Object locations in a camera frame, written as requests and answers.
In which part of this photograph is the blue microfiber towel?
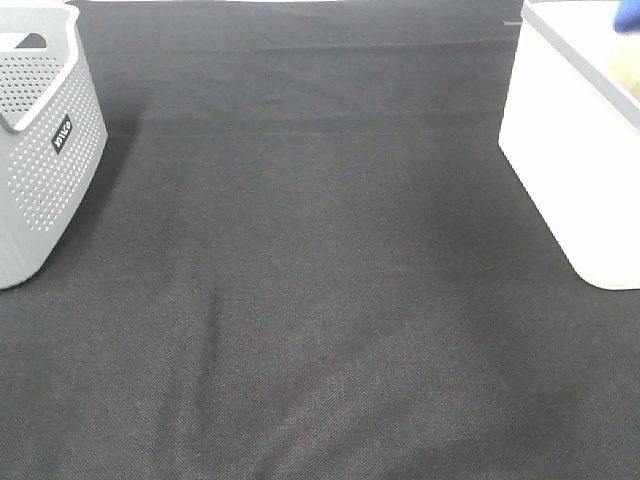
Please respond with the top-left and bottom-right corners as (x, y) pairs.
(613, 0), (640, 34)

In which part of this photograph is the black fabric table cloth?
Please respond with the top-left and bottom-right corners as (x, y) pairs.
(1, 1), (639, 479)

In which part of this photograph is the white plastic storage bin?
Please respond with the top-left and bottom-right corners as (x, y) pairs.
(498, 1), (639, 290)

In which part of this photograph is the grey perforated plastic basket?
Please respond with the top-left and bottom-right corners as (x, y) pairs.
(1, 1), (108, 289)

